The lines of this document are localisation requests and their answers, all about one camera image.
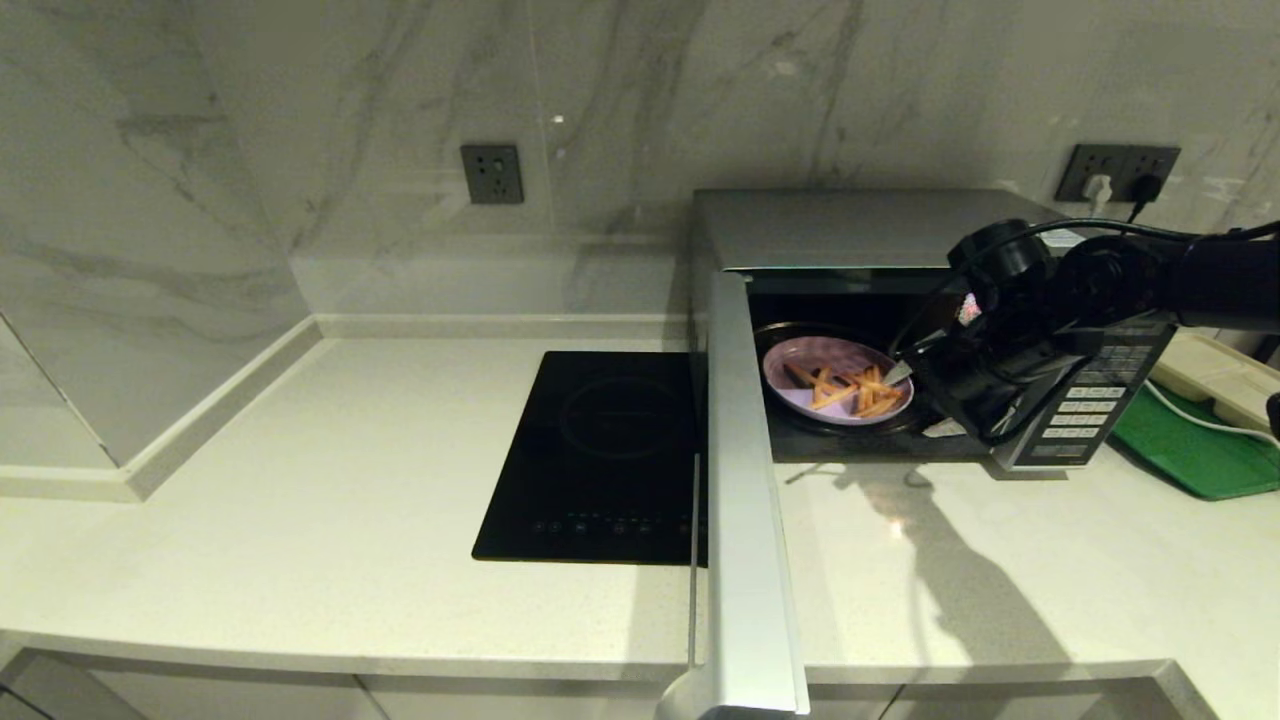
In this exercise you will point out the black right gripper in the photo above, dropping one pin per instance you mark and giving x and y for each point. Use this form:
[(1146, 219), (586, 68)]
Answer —
[(970, 385)]

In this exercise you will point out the orange carrot sticks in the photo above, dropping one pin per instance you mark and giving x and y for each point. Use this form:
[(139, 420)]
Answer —
[(823, 388)]

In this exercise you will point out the purple plate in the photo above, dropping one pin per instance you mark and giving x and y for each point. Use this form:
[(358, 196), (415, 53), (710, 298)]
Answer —
[(790, 400)]

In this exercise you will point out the microwave door with glass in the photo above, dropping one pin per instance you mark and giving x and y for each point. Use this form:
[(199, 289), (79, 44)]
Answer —
[(745, 560)]

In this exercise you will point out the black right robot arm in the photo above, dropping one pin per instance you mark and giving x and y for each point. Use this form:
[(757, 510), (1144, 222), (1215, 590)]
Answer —
[(1200, 285)]

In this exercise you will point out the silver microwave oven body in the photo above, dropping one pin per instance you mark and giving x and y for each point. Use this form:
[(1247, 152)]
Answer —
[(850, 228)]

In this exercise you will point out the white sticker label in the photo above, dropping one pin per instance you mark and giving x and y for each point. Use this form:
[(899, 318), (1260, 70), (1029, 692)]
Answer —
[(1065, 238)]

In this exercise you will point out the green plastic tray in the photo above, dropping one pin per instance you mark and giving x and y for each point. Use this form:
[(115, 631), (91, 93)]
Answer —
[(1190, 455)]

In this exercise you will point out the white power plug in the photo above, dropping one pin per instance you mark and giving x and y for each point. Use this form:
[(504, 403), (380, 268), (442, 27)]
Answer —
[(1099, 190)]

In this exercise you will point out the beige power strip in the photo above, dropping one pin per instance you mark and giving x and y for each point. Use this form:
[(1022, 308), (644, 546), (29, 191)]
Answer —
[(1215, 375)]

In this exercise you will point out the black induction cooktop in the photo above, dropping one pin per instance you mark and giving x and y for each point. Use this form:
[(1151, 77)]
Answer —
[(600, 450)]

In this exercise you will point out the white cabinet corner panel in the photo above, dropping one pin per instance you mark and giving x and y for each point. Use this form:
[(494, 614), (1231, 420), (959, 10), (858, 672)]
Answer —
[(40, 692)]

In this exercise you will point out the grey wall socket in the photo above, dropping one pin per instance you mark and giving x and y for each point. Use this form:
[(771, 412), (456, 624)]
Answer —
[(1078, 158), (492, 173), (1157, 158)]

